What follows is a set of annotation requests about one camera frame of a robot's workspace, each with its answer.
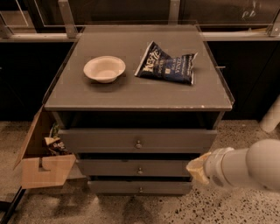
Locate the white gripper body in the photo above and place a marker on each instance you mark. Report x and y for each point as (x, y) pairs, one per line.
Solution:
(215, 170)

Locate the cardboard box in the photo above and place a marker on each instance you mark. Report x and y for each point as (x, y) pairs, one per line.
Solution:
(38, 167)

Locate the grey drawer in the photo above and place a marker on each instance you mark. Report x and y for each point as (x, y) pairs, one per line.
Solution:
(139, 187)
(133, 168)
(137, 140)

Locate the white paper bowl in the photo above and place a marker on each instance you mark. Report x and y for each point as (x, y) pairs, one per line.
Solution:
(104, 69)

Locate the grey top drawer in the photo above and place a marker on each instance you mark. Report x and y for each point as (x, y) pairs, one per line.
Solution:
(137, 140)

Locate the white cylinder post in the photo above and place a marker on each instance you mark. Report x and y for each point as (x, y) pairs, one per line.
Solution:
(272, 117)

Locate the metal railing frame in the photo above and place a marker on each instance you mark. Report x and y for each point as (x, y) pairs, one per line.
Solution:
(66, 20)

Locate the grey drawer cabinet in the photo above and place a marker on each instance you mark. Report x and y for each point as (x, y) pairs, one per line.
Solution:
(129, 102)

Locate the snack bags in box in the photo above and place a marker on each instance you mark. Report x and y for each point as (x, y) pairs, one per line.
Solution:
(53, 142)

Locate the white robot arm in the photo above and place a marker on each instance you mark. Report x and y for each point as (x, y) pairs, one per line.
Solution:
(255, 167)

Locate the grey bottom drawer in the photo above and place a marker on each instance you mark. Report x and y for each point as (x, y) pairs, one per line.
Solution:
(139, 187)

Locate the black floor bar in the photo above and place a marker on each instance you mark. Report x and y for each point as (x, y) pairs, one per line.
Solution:
(8, 208)

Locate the blue kettle chips bag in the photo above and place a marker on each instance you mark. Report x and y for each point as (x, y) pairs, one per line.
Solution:
(157, 64)

